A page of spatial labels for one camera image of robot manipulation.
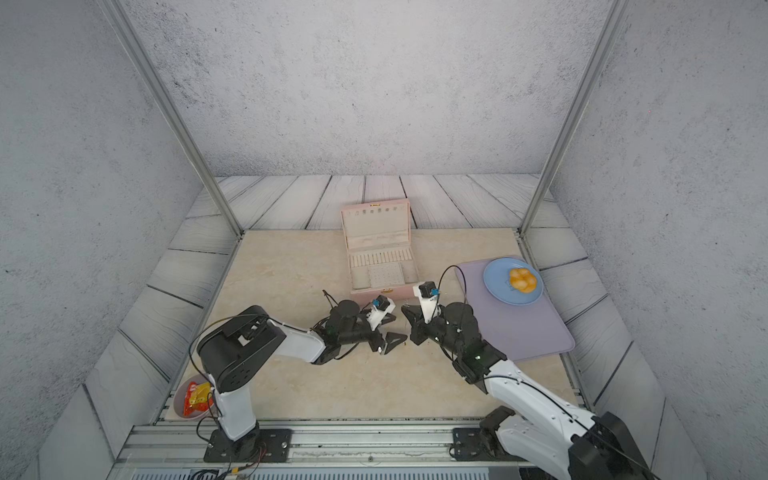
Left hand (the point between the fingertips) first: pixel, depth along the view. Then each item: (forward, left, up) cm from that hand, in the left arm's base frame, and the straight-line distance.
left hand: (403, 330), depth 86 cm
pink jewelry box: (+31, +7, +1) cm, 31 cm away
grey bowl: (-16, +58, -3) cm, 60 cm away
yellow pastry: (+19, -41, -3) cm, 45 cm away
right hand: (0, 0, +12) cm, 12 cm away
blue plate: (+20, -33, -5) cm, 39 cm away
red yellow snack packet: (-16, +53, -3) cm, 56 cm away
